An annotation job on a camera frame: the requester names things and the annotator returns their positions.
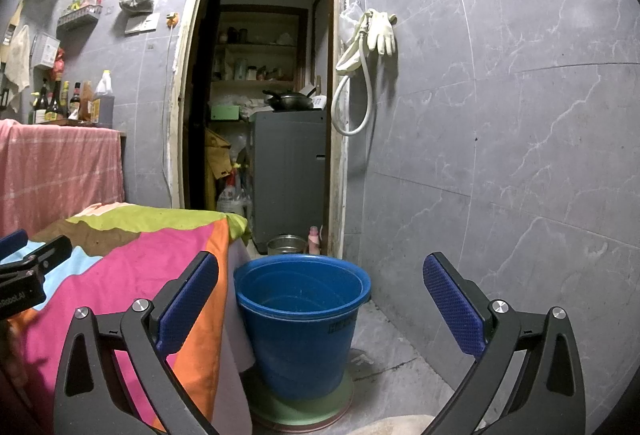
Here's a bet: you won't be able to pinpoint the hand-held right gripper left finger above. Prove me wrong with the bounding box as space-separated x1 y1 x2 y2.
52 251 221 435

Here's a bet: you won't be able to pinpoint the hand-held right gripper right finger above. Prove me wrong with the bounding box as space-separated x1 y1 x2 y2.
422 252 587 435

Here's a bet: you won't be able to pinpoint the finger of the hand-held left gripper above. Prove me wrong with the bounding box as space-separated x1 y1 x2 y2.
0 229 28 261
0 235 74 281

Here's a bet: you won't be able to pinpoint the blue plastic bucket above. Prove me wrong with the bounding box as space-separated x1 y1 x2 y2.
233 254 372 401

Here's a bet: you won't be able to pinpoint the colourful patchwork blanket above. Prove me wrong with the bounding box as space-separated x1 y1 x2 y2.
10 202 253 435

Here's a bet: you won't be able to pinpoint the pink checked cloth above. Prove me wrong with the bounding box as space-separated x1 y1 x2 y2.
0 119 126 236

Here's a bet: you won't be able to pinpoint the white bottle with red cap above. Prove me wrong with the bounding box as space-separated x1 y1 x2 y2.
217 175 241 213

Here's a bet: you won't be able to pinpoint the large steel pot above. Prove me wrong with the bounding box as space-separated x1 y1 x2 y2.
266 234 307 256

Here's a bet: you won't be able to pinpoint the yellow paper bag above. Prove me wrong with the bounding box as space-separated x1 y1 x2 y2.
205 128 233 178

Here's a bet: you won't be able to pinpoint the large cooking oil bottle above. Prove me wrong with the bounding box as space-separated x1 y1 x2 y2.
91 70 116 125

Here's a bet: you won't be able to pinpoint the green round base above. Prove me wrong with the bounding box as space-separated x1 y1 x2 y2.
247 372 356 433

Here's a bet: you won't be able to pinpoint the hanging beige dishcloth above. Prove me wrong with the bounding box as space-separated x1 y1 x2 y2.
4 24 31 91

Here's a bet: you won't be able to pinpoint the black wok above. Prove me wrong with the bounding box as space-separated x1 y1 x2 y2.
262 89 316 112

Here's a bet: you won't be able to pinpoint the wooden shelf unit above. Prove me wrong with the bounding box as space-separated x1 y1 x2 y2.
210 5 308 96

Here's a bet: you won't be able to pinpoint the cream rubber gloves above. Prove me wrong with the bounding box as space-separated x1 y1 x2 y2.
367 10 398 56

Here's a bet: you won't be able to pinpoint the clear plastic bag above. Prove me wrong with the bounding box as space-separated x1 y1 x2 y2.
341 2 363 41

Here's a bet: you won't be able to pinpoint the wooden door frame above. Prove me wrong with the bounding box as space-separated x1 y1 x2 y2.
165 0 351 256

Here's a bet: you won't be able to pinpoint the grey wall shelf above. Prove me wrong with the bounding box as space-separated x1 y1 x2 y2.
56 8 103 32

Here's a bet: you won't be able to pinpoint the wall socket panel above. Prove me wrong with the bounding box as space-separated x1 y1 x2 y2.
124 12 161 35

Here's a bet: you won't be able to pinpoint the white shower hose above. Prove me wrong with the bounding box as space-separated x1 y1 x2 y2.
331 10 376 137

